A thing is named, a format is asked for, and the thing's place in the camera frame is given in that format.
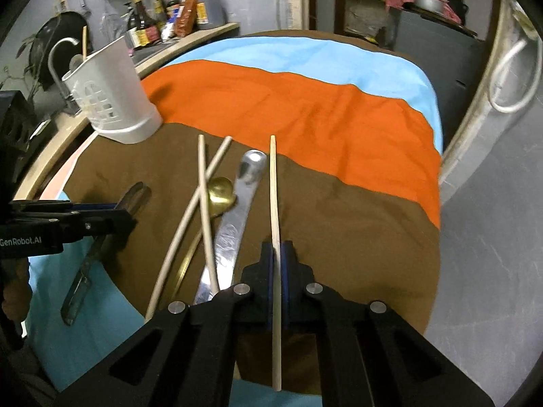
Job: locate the wooden shelf cabinet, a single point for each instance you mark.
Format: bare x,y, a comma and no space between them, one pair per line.
360,12

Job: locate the dark soy sauce bottle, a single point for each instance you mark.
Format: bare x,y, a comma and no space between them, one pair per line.
142,25

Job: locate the person's left hand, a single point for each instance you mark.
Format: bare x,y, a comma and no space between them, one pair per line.
15,301

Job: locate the black bag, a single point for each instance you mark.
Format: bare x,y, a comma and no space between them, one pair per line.
457,8

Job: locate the dark metal spoon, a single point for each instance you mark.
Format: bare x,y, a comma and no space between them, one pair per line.
80,288

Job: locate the white door frame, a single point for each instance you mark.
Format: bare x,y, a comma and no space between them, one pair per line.
479,106

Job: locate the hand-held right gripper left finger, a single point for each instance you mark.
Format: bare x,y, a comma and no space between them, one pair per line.
266,263

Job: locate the gold spoon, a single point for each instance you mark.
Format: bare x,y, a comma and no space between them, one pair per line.
220,193

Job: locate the yellow cap sauce bottle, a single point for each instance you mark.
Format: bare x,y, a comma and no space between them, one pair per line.
160,8

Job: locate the metal pot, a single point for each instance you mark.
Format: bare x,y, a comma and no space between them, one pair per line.
428,2

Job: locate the black wok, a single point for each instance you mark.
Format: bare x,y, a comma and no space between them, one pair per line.
63,38

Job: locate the striped blue orange brown cloth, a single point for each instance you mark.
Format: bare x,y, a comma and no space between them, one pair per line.
339,135

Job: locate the red seasoning packet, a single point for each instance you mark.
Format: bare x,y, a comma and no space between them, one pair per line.
186,15

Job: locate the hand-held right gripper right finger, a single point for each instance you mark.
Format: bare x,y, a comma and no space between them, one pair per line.
288,263

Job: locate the wooden chopstick pair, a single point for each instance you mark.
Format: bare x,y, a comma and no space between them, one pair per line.
178,233

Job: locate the wooden cutting board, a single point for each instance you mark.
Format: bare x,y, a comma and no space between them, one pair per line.
441,19

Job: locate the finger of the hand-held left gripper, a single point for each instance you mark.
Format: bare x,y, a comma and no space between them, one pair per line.
110,222
93,207

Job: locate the white plastic utensil holder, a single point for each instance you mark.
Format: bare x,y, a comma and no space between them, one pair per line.
118,93

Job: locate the chrome faucet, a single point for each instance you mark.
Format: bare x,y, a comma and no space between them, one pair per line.
55,55

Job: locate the grey cabinet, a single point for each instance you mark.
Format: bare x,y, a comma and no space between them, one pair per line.
432,76

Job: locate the silver table knife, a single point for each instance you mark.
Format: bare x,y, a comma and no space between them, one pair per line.
237,220

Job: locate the black cap sauce bottle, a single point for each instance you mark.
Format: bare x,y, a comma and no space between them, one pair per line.
172,4

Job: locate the beige kitchen counter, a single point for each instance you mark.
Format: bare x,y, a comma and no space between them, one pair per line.
63,135

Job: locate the bare plant branch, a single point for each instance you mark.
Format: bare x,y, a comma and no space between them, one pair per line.
17,72

